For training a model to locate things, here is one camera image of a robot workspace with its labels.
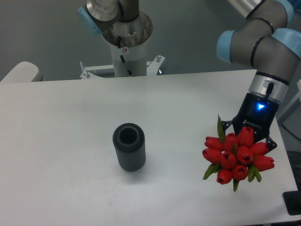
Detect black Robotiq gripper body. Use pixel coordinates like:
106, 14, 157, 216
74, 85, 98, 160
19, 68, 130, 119
232, 93, 279, 143

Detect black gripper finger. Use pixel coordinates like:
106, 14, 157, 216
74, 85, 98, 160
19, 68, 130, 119
222, 120, 232, 135
266, 136, 277, 152

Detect red tulip bouquet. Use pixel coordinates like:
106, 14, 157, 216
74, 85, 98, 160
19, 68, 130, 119
202, 117, 275, 192

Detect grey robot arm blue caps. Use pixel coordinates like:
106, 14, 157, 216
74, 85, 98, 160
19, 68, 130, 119
78, 0, 301, 150

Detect black device at table edge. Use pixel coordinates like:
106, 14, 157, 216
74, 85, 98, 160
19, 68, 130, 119
283, 191, 301, 216

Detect dark grey ribbed vase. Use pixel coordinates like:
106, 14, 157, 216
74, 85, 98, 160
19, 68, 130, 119
112, 123, 146, 172

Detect beige chair backrest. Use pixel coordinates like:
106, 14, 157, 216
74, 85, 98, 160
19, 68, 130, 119
0, 61, 43, 84

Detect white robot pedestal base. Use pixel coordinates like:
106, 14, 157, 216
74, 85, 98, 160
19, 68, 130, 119
80, 44, 165, 79

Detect black cable on pedestal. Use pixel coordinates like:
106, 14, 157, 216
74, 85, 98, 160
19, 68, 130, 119
117, 35, 135, 77

